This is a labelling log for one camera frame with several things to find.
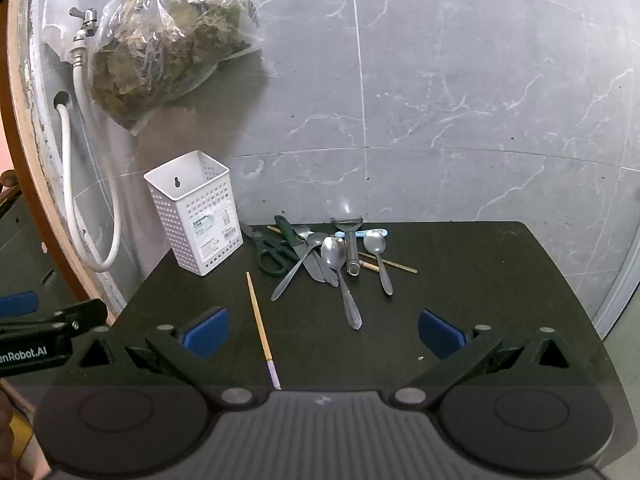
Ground blue and white plastic spoon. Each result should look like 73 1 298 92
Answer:
334 228 389 240

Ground purple-banded wooden chopstick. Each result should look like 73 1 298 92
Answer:
245 271 282 391

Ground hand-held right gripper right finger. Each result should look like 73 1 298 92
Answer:
392 309 573 406

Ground green-handled knife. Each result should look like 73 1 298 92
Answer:
273 215 328 282

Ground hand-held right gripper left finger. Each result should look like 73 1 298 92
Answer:
72 306 255 407

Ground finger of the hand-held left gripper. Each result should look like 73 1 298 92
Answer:
0 291 40 319
0 299 108 346

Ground steel table knife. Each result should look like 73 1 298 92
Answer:
305 252 341 288

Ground long-handled steel spoon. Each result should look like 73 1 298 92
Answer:
271 232 326 302

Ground brown wooden door frame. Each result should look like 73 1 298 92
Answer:
0 0 101 311

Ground large steel spoon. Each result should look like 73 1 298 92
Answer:
320 236 364 332

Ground green-handled scissors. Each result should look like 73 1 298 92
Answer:
241 224 301 276

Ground plain wooden chopstick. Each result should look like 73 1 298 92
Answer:
359 251 419 274
266 225 382 272

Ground white perforated utensil basket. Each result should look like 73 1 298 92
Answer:
143 150 244 277

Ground steel peeler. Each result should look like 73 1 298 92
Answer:
331 216 365 277

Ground plastic bag of dried herbs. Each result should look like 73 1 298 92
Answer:
87 0 266 133

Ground metal wall tap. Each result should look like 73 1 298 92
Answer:
70 6 98 41

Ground white hose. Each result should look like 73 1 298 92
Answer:
56 30 124 274

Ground small steel spoon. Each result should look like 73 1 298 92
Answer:
363 234 394 296

